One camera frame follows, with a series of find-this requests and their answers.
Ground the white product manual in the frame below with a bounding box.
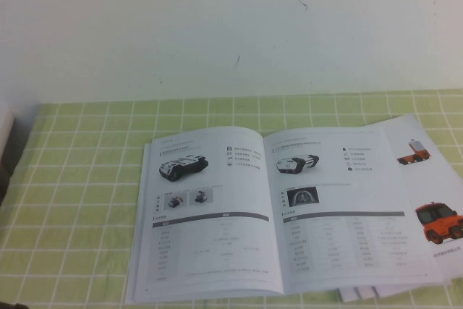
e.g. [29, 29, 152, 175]
[126, 113, 463, 305]

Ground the green white checked tablecloth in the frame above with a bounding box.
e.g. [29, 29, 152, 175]
[0, 88, 463, 309]

